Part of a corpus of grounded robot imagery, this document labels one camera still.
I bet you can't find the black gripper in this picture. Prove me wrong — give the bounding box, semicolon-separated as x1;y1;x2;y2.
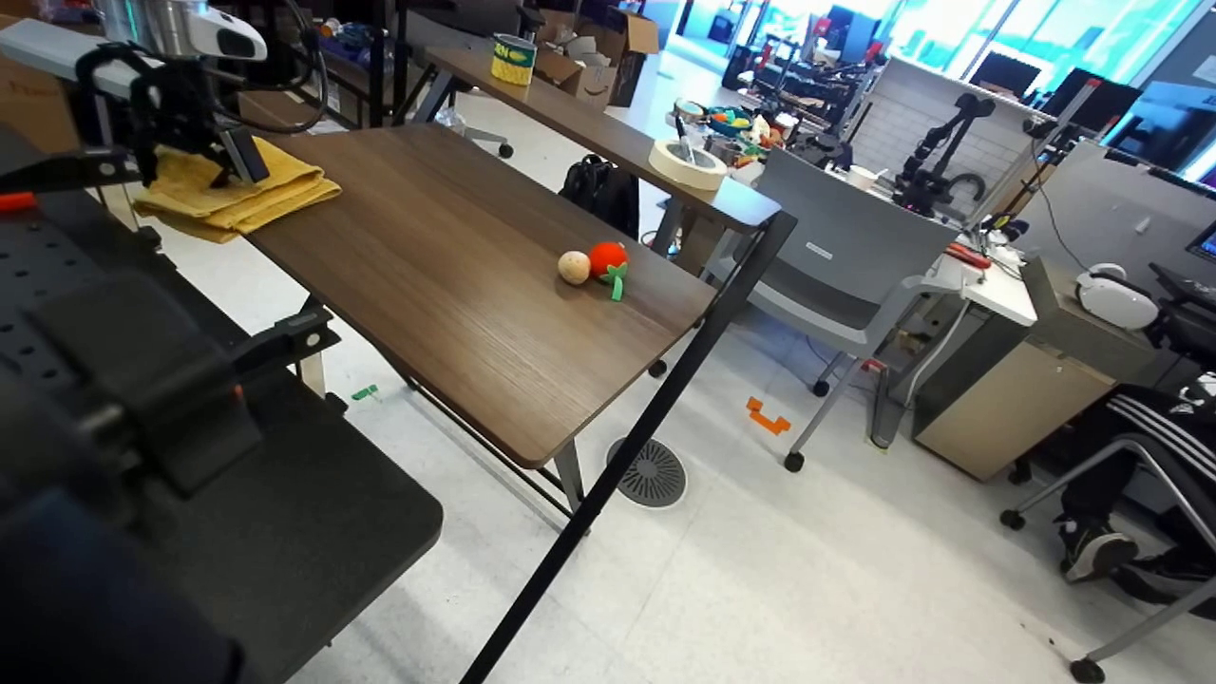
125;55;274;190

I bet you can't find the yellow towel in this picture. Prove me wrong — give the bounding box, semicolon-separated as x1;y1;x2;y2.
129;133;345;246

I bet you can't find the beige toy egg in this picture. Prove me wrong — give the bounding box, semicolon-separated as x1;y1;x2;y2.
555;246;598;288

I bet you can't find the large cardboard box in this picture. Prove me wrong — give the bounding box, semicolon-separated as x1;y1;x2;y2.
0;55;85;160

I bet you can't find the yellow green tin can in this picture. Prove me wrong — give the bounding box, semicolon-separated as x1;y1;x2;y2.
485;32;538;91

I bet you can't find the black backpack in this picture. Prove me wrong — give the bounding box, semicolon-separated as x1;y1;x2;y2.
557;153;641;238

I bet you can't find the red toy vegetable green stem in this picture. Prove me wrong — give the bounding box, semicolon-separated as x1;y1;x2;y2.
584;238;635;303

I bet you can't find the white tape roll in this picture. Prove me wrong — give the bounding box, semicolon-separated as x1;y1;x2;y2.
645;138;735;199

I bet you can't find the round grey floor disc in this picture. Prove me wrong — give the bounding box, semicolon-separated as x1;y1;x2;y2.
604;438;687;509

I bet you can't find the grey plastic chair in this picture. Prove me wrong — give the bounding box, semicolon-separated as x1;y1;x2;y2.
706;150;969;476

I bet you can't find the beige filing cabinet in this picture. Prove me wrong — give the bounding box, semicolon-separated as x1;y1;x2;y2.
907;336;1122;486

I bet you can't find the white headset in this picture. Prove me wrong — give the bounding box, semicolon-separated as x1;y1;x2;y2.
1070;257;1167;336

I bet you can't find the office chair with black jacket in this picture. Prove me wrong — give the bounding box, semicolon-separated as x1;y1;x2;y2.
997;376;1216;684

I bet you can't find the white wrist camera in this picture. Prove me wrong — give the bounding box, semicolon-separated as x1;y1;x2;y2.
186;3;274;66

